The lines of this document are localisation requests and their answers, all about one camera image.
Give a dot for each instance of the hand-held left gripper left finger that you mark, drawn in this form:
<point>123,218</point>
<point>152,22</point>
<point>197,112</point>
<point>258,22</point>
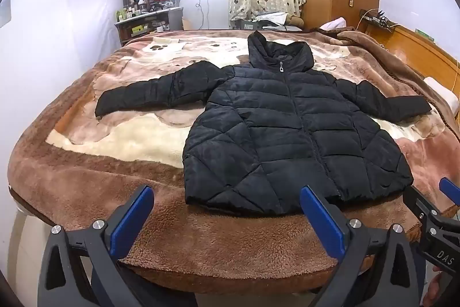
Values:
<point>131,220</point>

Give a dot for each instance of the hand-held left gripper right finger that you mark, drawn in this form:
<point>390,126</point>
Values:
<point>320,217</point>

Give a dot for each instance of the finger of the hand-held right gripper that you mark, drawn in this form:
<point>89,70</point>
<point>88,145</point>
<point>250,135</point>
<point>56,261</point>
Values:
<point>450,190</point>
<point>415,201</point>

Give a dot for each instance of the black puffer jacket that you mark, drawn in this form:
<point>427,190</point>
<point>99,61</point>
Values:
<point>287,134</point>

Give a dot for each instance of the pile of clothes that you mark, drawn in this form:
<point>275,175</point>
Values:
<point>273,17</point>

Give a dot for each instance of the person's right hand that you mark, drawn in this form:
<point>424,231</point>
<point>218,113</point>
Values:
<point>433,289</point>

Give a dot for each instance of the brown printed fleece blanket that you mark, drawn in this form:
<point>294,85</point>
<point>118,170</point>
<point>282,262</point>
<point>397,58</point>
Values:
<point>143,141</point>

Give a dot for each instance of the white pillow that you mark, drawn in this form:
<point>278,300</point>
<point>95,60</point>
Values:
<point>444,89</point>

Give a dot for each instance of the wooden bed headboard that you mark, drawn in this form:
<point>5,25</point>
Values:
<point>413,48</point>

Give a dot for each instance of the green flat packet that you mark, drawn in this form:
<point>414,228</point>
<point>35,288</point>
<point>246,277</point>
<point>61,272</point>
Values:
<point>426,34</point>

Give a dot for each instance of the power strip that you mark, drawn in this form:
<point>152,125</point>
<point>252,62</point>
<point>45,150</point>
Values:
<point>379,20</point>

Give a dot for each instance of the brown plush toy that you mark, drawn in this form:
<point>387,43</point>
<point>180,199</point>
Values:
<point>295,21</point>

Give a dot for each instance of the cardboard box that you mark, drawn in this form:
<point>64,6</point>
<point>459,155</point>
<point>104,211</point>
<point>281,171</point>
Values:
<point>185,24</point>

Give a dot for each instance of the dark storage box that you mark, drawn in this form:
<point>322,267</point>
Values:
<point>242,25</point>

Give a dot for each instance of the grey shelf unit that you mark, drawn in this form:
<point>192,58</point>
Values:
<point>172,17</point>

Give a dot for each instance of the row of bottles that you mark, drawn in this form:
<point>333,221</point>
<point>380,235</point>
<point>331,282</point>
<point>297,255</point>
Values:
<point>131,10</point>

